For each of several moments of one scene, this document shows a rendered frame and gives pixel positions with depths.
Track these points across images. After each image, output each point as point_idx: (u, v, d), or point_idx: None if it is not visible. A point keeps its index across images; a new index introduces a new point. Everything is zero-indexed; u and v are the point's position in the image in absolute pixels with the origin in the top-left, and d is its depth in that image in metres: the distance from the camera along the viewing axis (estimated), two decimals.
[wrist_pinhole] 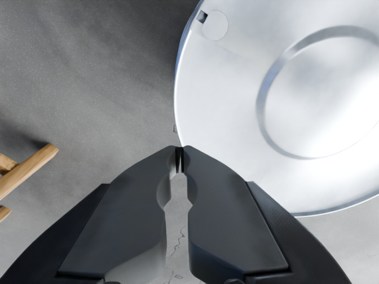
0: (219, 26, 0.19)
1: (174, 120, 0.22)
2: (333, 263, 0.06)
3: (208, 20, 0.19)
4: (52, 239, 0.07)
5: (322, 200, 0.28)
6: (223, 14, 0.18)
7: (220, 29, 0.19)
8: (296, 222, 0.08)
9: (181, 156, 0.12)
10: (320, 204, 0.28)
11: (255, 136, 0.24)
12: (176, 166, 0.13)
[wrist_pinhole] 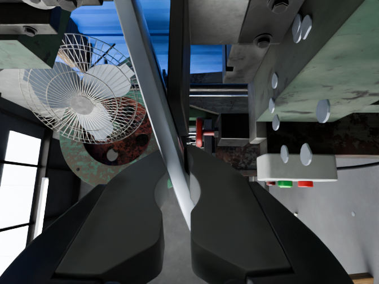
0: None
1: (162, 149, 0.10)
2: (336, 265, 0.06)
3: None
4: (49, 240, 0.07)
5: None
6: None
7: None
8: (300, 223, 0.08)
9: (184, 156, 0.12)
10: None
11: None
12: None
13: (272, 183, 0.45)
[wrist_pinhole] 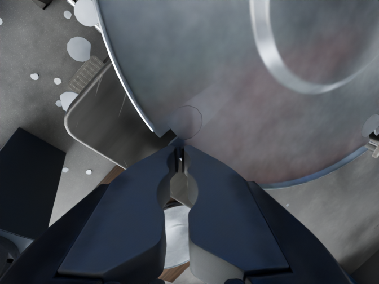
0: (368, 124, 0.20)
1: None
2: (333, 264, 0.06)
3: (370, 131, 0.21)
4: (52, 239, 0.07)
5: None
6: (362, 132, 0.21)
7: (369, 122, 0.20)
8: (297, 222, 0.08)
9: (181, 156, 0.12)
10: None
11: None
12: (176, 166, 0.13)
13: None
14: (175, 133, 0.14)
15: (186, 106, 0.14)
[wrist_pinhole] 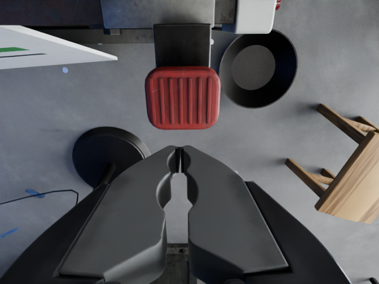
0: None
1: None
2: (333, 263, 0.06)
3: None
4: (52, 239, 0.07)
5: None
6: None
7: None
8: (296, 222, 0.08)
9: (181, 156, 0.12)
10: None
11: None
12: (176, 166, 0.13)
13: None
14: None
15: None
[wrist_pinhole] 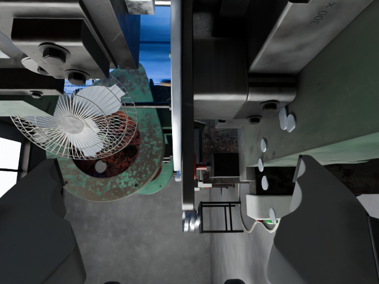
0: None
1: None
2: None
3: None
4: None
5: (179, 75, 0.19)
6: None
7: None
8: None
9: (296, 164, 0.12)
10: (179, 79, 0.18)
11: None
12: (61, 178, 0.12)
13: (260, 220, 0.50)
14: None
15: None
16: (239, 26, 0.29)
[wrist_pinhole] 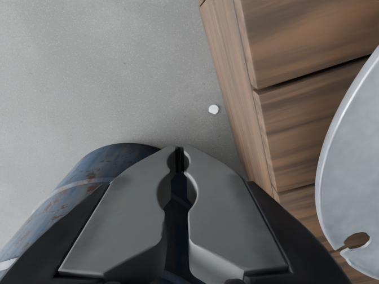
0: None
1: None
2: (333, 263, 0.06)
3: None
4: (52, 239, 0.07)
5: (346, 147, 0.15)
6: None
7: None
8: (296, 222, 0.08)
9: (181, 156, 0.12)
10: (340, 144, 0.15)
11: None
12: (176, 166, 0.13)
13: None
14: None
15: None
16: None
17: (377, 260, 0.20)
